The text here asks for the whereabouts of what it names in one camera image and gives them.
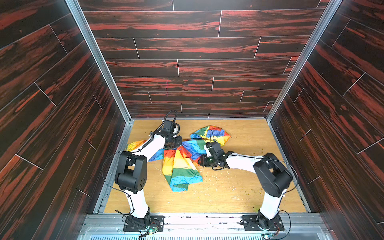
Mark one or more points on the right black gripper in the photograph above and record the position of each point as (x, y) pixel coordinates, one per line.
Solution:
(212, 147)

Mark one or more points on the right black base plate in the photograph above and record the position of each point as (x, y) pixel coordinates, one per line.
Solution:
(252, 222)

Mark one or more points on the rainbow striped zip jacket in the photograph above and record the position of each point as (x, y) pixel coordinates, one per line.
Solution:
(179, 164)

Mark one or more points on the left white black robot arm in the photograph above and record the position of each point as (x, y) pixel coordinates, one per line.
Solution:
(131, 176)

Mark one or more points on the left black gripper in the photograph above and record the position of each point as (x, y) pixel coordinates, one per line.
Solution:
(178, 143)

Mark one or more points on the left green circuit board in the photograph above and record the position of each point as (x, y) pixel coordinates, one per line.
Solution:
(152, 230)

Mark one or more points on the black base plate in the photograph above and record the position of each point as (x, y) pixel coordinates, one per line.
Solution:
(156, 223)
(252, 222)

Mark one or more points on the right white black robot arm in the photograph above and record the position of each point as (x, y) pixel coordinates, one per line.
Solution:
(273, 176)

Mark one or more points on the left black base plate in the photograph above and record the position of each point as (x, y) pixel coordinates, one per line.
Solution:
(156, 223)

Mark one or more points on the green circuit board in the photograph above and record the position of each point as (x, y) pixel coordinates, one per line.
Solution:
(268, 236)
(152, 230)

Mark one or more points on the aluminium front rail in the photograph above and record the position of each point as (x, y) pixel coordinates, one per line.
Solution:
(298, 226)

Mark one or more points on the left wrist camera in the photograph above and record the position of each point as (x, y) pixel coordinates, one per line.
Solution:
(167, 129)

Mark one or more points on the right green circuit board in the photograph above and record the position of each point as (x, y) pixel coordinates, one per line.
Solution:
(268, 236)

